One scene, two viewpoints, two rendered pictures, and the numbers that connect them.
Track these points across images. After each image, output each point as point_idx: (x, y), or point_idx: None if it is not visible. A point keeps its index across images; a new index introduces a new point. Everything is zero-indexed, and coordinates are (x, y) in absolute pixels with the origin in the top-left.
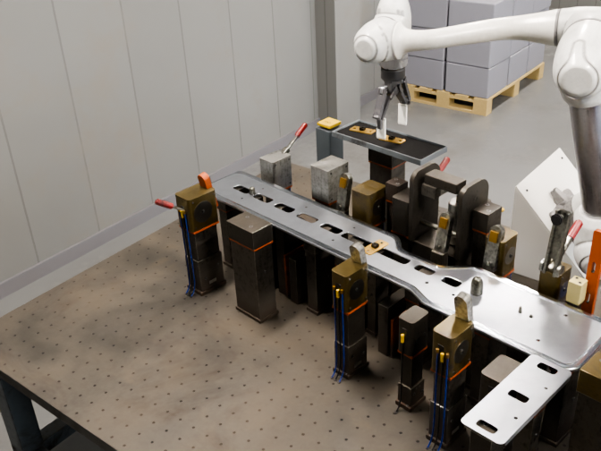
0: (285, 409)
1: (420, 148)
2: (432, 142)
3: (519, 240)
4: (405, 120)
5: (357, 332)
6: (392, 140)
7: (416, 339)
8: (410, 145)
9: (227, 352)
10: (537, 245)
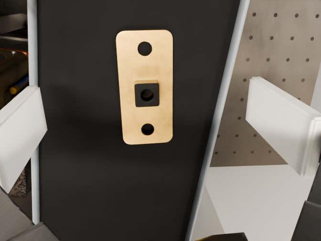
0: None
1: (136, 213)
2: (189, 226)
3: (208, 209)
4: (255, 129)
5: None
6: (129, 103)
7: None
8: (138, 177)
9: None
10: (206, 230)
